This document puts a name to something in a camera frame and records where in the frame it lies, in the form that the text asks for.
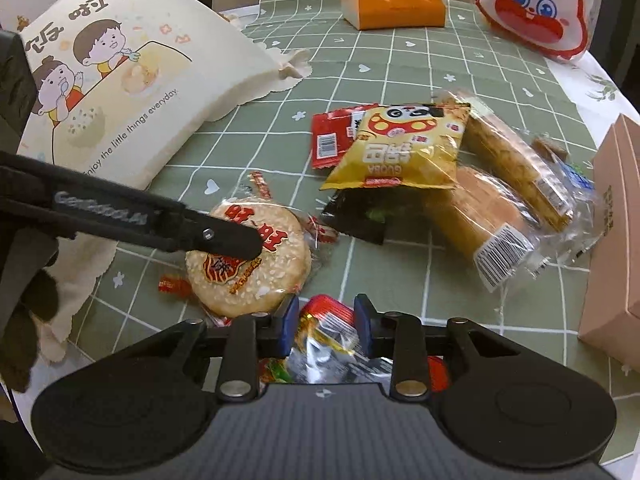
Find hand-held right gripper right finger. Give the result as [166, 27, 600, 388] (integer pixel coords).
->
[353, 294, 538, 398]

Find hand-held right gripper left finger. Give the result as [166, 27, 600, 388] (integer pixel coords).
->
[107, 294, 301, 403]

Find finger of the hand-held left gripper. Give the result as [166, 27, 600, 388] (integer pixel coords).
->
[0, 151, 264, 260]

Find red foil snack packet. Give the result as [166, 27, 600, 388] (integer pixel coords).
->
[260, 294, 448, 393]

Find round sesame cake packet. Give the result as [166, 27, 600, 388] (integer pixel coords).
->
[157, 170, 341, 327]

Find yellow panda snack packet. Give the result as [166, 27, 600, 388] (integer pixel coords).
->
[320, 104, 472, 191]

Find pink cardboard box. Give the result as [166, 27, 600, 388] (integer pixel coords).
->
[579, 114, 640, 367]

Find person's left hand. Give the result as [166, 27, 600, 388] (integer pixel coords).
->
[0, 232, 60, 393]

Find black snack packet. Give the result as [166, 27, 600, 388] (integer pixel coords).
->
[318, 187, 391, 246]

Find cream cartoon tote bag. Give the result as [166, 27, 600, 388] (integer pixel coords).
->
[0, 0, 312, 361]

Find flat red snack packet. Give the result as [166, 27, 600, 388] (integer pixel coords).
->
[311, 104, 381, 170]

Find short bread packet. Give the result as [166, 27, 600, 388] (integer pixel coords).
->
[425, 165, 548, 292]

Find long bread packet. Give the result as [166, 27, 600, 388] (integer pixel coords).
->
[450, 90, 598, 233]

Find green grid tablecloth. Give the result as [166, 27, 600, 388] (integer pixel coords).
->
[10, 0, 640, 466]

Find red white cartoon bag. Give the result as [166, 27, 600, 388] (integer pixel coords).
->
[474, 0, 598, 63]

